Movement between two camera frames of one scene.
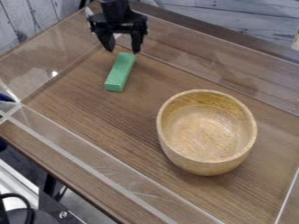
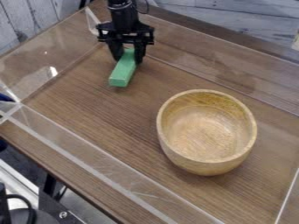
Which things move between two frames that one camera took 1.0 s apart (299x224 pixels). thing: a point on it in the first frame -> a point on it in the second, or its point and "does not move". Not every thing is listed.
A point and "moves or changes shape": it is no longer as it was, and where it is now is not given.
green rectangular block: [119, 72] moves or changes shape
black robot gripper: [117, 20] -> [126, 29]
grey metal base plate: [51, 206] does not move
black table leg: [50, 185] does not move
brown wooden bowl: [208, 129] does not move
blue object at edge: [6, 98] does not move
